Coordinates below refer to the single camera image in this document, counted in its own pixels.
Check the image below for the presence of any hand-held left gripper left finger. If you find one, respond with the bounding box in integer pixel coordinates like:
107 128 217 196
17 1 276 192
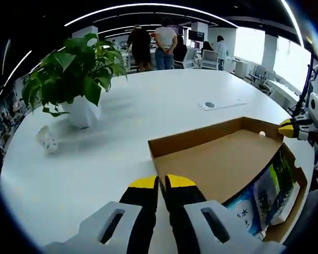
42 175 160 254

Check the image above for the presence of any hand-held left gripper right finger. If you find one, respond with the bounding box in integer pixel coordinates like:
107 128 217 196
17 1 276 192
164 174 287 254

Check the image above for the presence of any blue flower-print wipes pack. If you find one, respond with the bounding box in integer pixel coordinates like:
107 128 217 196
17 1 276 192
254 149 299 220

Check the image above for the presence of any brown cardboard shoe box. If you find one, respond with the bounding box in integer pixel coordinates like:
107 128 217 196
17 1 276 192
147 116 308 243

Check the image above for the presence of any small white box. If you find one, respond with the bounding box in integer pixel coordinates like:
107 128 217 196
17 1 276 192
269 185 301 225

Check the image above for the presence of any white office chair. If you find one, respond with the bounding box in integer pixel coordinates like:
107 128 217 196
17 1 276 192
202 50 219 70
184 49 198 69

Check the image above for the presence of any patterned white paper cup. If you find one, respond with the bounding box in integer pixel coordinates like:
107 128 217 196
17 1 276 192
36 125 58 154

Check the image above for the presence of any green potted plant white pot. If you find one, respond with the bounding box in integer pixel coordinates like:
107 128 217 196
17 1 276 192
21 33 128 130

